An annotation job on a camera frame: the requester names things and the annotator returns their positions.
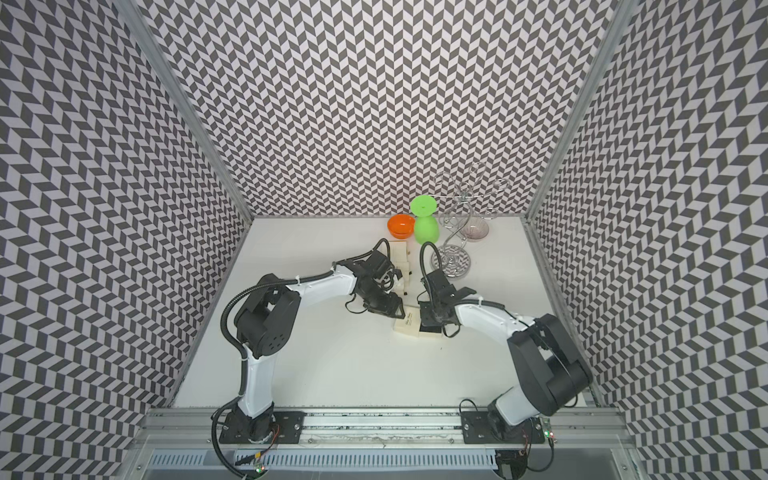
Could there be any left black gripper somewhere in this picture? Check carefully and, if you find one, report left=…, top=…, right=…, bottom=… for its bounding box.
left=358, top=283, right=405, bottom=318

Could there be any cream jewelry box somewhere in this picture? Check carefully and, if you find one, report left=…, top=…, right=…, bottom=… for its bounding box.
left=393, top=306, right=442, bottom=339
left=389, top=241, right=409, bottom=268
left=394, top=263, right=411, bottom=296

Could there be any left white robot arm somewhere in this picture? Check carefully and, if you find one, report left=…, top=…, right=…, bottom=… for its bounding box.
left=212, top=238, right=405, bottom=444

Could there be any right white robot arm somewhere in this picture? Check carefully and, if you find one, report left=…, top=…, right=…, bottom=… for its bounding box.
left=419, top=242, right=593, bottom=443

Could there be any silver jewelry stand front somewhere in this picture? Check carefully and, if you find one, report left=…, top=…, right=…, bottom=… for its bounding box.
left=430, top=209, right=473, bottom=279

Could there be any orange bowl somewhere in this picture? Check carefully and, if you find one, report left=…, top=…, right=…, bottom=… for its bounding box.
left=387, top=214, right=415, bottom=240

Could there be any green plastic stand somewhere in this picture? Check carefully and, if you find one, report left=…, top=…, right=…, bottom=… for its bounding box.
left=410, top=195, right=440, bottom=244

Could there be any silver wire jewelry tree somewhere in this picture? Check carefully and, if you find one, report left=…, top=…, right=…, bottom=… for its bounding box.
left=433, top=164, right=511, bottom=245

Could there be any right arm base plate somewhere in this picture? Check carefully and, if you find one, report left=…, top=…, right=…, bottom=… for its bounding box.
left=460, top=410, right=547, bottom=445

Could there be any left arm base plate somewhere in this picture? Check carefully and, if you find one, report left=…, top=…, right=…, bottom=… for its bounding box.
left=218, top=410, right=306, bottom=445

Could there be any aluminium mounting rail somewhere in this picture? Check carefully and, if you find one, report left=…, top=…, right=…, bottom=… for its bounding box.
left=128, top=407, right=637, bottom=450

